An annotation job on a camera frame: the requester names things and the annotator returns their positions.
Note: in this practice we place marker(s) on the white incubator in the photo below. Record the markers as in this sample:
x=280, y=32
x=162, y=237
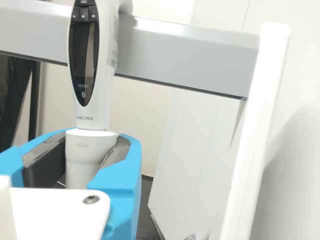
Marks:
x=305, y=187

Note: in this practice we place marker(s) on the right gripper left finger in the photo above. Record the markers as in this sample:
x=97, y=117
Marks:
x=15, y=155

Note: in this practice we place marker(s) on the pipette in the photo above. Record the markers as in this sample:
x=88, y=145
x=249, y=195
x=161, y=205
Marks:
x=85, y=120

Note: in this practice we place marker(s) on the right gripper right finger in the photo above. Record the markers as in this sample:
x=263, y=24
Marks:
x=122, y=195

